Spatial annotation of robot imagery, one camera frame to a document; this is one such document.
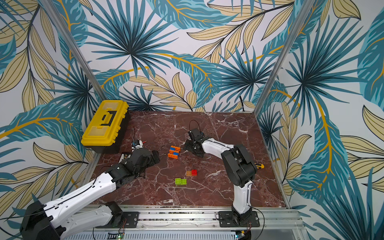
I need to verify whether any orange lego brick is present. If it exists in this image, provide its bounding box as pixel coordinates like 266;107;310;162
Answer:
168;153;179;159
170;146;181;152

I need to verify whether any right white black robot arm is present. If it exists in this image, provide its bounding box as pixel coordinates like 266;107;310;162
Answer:
185;129;257;222

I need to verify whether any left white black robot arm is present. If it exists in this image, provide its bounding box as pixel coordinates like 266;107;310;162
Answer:
20;148;160;240

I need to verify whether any yellow black toolbox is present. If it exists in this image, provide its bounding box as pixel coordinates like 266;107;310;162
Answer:
81;100;130;154

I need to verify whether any yellow utility knife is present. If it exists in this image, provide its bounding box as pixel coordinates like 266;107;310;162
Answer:
255;163;265;169

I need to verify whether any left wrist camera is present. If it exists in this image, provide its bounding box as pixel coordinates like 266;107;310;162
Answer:
132;140;144;150

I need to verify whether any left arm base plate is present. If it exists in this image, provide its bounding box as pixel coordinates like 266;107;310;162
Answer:
96;212;140;229

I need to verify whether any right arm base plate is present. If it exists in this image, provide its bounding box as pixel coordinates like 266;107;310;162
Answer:
218;210;261;228

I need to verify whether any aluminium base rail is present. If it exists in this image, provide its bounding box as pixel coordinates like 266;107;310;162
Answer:
44;205;310;240

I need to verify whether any right aluminium corner post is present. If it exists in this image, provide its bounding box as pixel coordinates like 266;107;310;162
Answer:
254;1;314;118

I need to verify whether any aluminium corner post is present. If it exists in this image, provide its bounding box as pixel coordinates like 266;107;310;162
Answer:
254;1;314;118
41;0;106;101

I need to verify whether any left aluminium corner post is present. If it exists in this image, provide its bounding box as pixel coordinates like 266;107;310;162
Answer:
41;0;106;101

